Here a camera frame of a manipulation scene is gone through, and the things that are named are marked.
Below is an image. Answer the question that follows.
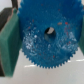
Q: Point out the large blue gear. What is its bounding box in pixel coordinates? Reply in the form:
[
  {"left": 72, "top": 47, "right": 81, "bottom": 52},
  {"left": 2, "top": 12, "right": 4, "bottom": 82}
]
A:
[{"left": 18, "top": 0, "right": 83, "bottom": 68}]

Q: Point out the gripper green padded right finger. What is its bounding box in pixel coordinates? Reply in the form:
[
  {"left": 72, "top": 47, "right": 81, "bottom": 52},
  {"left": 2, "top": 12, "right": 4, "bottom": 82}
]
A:
[{"left": 78, "top": 23, "right": 84, "bottom": 64}]

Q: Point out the gripper green padded left finger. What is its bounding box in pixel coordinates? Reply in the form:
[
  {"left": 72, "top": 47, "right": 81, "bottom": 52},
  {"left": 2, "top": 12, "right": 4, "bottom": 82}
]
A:
[{"left": 0, "top": 8, "right": 22, "bottom": 76}]

